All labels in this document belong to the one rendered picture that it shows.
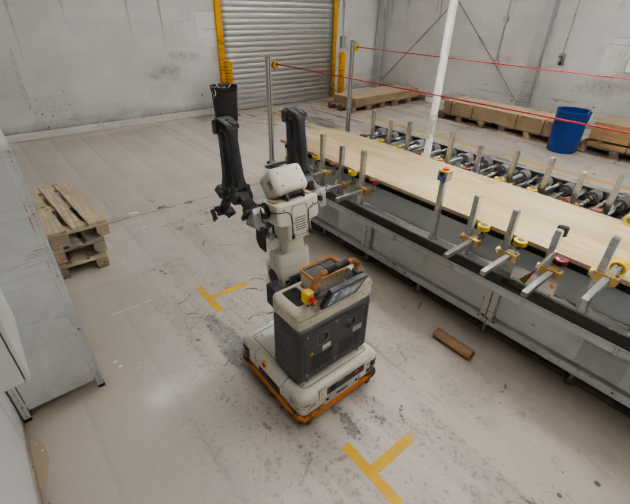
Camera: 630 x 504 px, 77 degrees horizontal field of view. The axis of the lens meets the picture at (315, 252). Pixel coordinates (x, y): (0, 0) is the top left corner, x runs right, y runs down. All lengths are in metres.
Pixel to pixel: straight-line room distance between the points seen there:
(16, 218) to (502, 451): 2.80
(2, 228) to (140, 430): 1.31
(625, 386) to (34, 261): 3.40
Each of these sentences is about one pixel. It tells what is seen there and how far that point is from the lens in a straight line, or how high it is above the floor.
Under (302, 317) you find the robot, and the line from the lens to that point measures 1.99.
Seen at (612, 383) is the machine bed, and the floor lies 0.18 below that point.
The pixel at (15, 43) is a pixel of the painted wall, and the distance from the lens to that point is 8.58.
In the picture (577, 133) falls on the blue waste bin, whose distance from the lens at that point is 8.27.
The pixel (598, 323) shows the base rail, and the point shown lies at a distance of 2.64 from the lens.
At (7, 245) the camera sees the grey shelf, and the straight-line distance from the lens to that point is 2.38.
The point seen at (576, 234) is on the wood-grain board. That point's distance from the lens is 3.05.
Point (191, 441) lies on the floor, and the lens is 2.58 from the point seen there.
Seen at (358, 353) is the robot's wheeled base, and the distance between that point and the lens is 2.55.
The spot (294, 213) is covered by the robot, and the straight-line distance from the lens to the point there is 2.11.
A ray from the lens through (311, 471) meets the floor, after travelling 2.42.
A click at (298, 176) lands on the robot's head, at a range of 2.15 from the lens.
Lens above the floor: 2.12
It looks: 32 degrees down
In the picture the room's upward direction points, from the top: 1 degrees clockwise
